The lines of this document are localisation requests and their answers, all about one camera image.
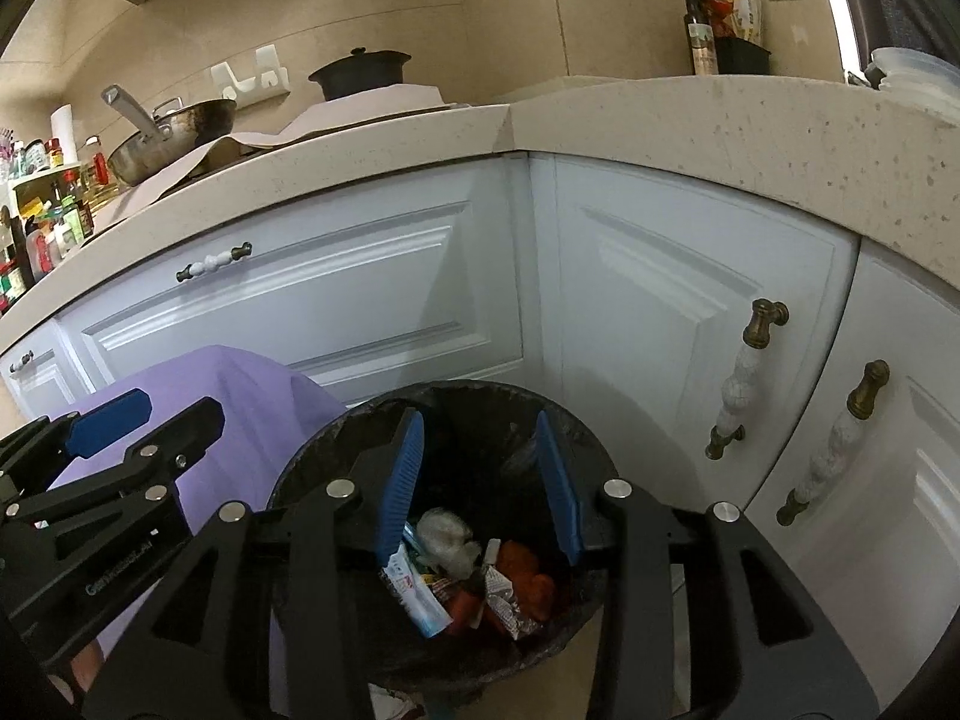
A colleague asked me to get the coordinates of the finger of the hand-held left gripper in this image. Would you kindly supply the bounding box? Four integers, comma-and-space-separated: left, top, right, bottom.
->
4, 396, 226, 539
0, 388, 153, 496

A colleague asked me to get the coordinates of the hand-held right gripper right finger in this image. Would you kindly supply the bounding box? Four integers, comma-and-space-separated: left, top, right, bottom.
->
534, 411, 880, 720

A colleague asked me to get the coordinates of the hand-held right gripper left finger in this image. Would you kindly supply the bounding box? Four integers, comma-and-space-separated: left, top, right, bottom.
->
81, 409, 426, 720

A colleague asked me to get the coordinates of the narrow white cabinet door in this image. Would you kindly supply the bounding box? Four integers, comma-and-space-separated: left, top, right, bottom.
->
0, 322, 91, 421

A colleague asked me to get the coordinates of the person's left hand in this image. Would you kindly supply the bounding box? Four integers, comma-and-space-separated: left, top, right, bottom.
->
71, 641, 104, 695

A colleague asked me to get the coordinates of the white wall rack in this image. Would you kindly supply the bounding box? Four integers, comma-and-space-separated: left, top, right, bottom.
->
210, 45, 290, 100

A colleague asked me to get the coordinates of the black storage box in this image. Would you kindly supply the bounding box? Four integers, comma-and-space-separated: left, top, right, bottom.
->
716, 36, 772, 76

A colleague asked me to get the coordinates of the wide white cabinet door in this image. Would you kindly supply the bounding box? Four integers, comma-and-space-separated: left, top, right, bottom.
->
56, 157, 526, 421

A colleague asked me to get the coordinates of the beige stone countertop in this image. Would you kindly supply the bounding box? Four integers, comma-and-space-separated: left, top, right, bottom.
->
0, 75, 960, 361

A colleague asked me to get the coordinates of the orange plastic bag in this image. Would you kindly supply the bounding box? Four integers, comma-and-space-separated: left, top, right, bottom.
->
495, 540, 556, 620

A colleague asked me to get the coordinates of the silver blister pack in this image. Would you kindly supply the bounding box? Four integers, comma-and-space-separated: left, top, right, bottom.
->
480, 562, 548, 642

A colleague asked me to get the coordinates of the light blue toothpaste tube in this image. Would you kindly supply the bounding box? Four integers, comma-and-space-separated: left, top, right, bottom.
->
379, 540, 455, 640

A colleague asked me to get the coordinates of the black trash bin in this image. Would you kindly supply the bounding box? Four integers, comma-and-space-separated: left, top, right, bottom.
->
266, 381, 638, 698

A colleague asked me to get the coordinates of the yellow white packet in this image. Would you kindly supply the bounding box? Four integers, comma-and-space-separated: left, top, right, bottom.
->
709, 0, 764, 46

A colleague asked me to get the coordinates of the cluster of condiment bottles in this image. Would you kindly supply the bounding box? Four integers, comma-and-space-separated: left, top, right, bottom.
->
0, 127, 98, 316

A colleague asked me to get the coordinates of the paper towel roll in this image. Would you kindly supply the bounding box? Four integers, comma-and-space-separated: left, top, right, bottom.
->
50, 103, 80, 166

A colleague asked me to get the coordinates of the clear plastic container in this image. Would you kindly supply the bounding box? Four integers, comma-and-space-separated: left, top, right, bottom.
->
862, 47, 960, 121

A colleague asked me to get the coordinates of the white crumpled tissue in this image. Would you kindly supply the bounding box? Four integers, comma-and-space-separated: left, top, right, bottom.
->
416, 508, 481, 575

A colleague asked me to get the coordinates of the black cooking pot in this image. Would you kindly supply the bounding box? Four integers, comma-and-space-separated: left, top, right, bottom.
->
307, 47, 412, 102

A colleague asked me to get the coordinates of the white spice shelf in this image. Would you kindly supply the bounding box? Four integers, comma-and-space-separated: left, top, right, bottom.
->
4, 161, 83, 200

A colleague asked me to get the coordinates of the dark glass bottle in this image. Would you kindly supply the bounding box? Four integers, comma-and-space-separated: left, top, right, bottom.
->
681, 0, 719, 77

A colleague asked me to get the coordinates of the steel wok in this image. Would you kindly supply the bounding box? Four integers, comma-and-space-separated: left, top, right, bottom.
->
101, 85, 237, 187

